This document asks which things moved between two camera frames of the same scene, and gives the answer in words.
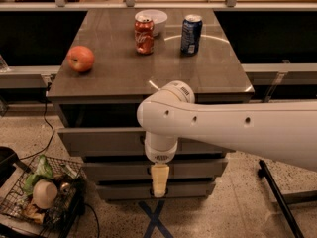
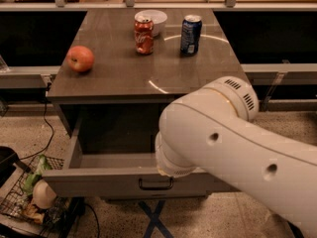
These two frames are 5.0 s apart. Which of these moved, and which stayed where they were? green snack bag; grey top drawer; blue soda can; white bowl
Moved: grey top drawer
Stayed: green snack bag; white bowl; blue soda can
